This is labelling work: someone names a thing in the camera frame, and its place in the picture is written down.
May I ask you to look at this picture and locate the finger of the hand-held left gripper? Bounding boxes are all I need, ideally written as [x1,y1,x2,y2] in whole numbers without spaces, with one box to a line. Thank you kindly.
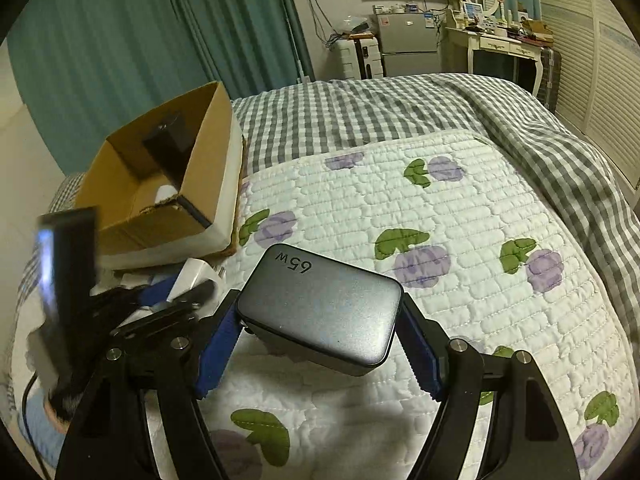
[90,280,216,311]
[107,301,206,341]

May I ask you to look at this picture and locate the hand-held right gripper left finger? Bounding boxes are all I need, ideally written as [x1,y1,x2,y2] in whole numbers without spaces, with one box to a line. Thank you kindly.
[54,289,242,480]

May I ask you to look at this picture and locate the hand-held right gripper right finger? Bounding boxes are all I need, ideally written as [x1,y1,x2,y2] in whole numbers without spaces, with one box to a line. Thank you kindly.
[394,292,583,480]

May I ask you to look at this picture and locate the white charger plug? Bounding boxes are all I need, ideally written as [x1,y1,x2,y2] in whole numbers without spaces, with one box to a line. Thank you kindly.
[170,257,227,306]

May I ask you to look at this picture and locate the cardboard box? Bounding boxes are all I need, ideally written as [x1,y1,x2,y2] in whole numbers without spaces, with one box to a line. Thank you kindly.
[74,81,247,267]

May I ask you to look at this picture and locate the grey power adapter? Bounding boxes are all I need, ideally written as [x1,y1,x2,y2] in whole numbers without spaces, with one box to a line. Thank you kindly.
[235,244,405,377]

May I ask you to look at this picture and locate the person's left forearm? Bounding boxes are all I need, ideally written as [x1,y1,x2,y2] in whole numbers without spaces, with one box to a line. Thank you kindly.
[14,385,76,463]

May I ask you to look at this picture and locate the black rectangular device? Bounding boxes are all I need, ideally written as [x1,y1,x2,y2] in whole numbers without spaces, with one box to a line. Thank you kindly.
[142,114,195,187]

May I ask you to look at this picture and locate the white floral quilted mat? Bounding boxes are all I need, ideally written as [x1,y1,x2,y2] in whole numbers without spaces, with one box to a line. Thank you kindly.
[197,129,637,480]

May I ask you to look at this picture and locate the teal curtain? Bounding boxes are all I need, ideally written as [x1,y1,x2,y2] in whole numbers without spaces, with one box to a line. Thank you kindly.
[7,0,315,177]

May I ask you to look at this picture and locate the grey gingham blanket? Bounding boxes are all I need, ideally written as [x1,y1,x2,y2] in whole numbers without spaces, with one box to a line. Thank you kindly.
[231,72,640,361]

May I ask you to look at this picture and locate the white suitcase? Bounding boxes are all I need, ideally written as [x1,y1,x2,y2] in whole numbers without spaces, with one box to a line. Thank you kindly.
[332,37,386,81]

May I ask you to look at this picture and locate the grey suitcase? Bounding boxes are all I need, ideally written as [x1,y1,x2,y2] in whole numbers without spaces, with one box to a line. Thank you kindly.
[537,46,564,112]

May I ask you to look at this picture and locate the silver small refrigerator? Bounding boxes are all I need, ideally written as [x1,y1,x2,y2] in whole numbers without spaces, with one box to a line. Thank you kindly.
[372,7,444,80]

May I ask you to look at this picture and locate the white dressing table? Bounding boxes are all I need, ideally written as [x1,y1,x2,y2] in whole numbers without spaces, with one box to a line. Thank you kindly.
[444,10,546,99]

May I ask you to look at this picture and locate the white louvered wardrobe doors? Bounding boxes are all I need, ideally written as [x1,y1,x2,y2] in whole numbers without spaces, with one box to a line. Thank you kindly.
[531,0,640,188]

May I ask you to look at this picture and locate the hanging wall cables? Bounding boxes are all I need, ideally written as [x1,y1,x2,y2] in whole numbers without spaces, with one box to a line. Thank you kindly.
[305,0,346,51]

